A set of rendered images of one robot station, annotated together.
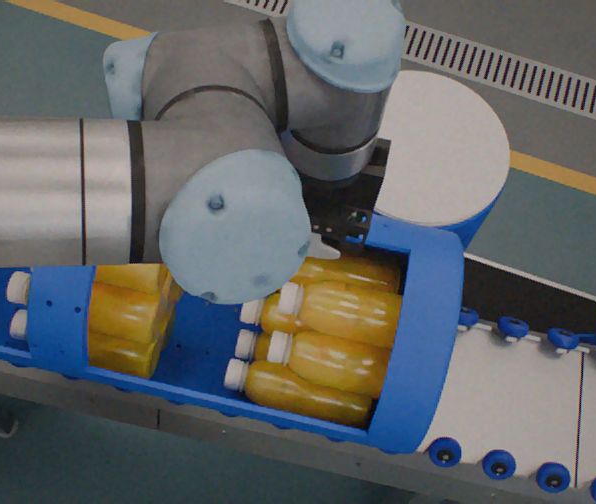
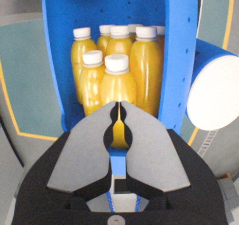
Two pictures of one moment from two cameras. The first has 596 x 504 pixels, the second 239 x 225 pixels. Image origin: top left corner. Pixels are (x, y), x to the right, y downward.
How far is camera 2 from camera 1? 0.71 m
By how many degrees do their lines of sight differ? 41
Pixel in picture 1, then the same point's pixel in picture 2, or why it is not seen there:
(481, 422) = not seen: hidden behind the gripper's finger
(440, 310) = (115, 170)
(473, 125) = (228, 115)
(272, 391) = (73, 57)
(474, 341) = not seen: hidden behind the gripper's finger
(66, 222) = not seen: outside the picture
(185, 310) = not seen: outside the picture
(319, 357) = (87, 87)
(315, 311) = (106, 87)
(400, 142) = (225, 89)
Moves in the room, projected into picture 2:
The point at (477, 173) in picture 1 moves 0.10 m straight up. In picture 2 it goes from (209, 121) to (223, 141)
